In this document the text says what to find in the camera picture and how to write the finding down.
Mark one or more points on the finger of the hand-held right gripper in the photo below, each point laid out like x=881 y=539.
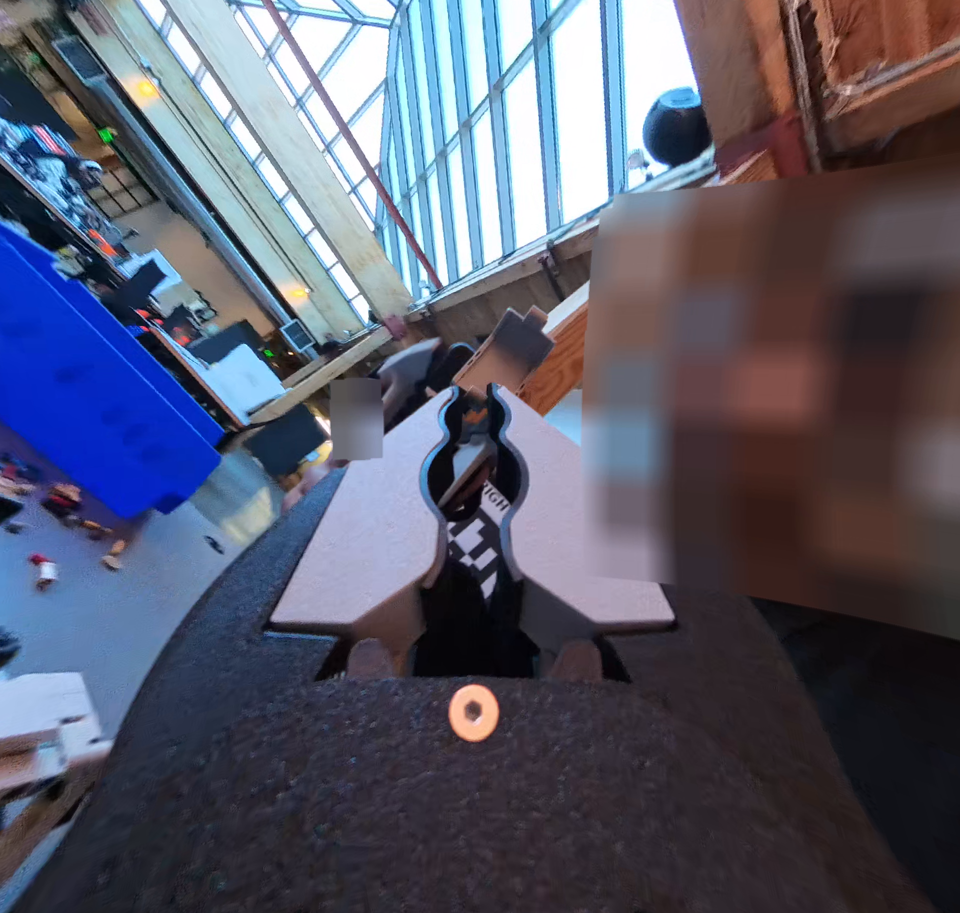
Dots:
x=510 y=358
x=409 y=380

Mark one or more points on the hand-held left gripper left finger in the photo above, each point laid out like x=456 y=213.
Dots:
x=360 y=545

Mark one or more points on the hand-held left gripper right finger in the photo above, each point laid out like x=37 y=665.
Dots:
x=551 y=523

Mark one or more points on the white toy brick cab assembly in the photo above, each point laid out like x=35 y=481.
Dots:
x=45 y=718

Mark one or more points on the black framed marker sign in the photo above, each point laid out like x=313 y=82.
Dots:
x=480 y=553

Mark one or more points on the large grid window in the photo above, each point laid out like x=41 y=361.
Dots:
x=487 y=103

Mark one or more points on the red pipe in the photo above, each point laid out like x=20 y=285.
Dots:
x=337 y=118

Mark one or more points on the black round speaker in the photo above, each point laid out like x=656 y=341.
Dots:
x=675 y=129

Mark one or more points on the pile of colourful toy pins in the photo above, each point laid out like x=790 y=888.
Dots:
x=60 y=500

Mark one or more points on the blue plastic bin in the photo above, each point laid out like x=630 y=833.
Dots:
x=90 y=373

